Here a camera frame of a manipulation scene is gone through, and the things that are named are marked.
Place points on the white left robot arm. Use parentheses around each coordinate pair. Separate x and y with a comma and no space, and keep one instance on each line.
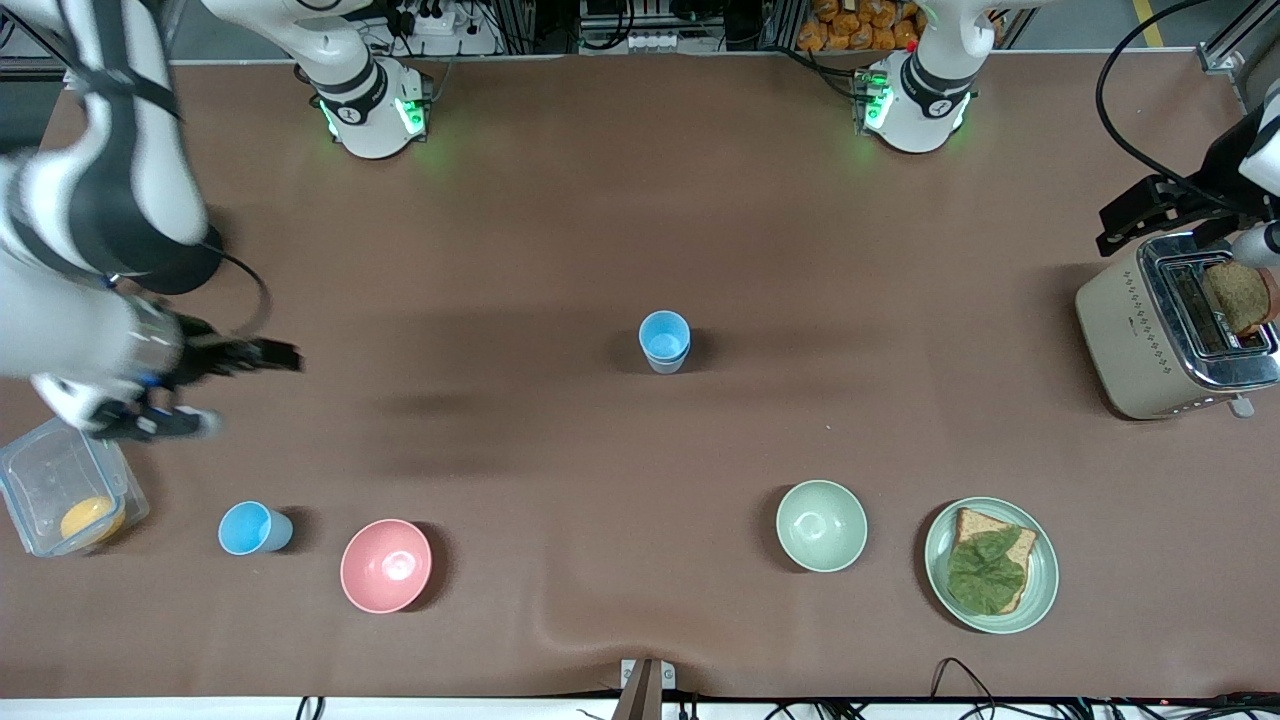
(920,100)

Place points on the pale green plate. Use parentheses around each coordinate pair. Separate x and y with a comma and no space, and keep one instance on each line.
(1045,580)

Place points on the pink bowl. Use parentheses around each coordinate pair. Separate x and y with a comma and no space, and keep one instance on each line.
(385,565)

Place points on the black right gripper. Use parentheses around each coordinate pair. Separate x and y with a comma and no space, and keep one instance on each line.
(203,359)

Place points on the green lettuce leaf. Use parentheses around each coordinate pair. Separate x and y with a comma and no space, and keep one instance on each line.
(985,575)

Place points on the white power strip with plugs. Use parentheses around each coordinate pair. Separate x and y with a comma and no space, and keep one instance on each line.
(430,18)

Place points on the brown bread slice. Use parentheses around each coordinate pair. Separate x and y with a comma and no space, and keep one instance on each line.
(975,522)

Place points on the small white power strip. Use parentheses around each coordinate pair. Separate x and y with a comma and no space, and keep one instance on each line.
(655,42)

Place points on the aluminium frame post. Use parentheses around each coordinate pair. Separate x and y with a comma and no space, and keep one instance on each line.
(1230,50)

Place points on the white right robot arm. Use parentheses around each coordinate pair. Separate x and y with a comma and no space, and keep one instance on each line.
(130,180)

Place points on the pale green bowl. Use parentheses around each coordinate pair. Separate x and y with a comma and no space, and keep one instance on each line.
(822,526)

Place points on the bag of orange buns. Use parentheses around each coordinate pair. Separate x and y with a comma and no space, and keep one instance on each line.
(860,25)

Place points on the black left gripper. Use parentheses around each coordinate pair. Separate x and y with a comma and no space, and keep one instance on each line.
(1212,176)

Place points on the beige and chrome toaster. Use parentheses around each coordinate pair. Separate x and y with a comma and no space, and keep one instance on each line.
(1125,340)

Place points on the orange food piece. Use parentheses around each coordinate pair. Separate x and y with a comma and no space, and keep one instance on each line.
(90,518)

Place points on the brown toast slice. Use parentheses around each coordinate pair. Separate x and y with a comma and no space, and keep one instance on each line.
(1240,300)

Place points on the clear plastic food container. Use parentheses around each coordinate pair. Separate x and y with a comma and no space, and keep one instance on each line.
(40,490)

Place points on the metal table bracket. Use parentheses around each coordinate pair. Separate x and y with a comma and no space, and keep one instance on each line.
(645,690)

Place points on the blue plastic cup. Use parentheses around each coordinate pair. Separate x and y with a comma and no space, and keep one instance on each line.
(248,528)
(666,367)
(664,332)

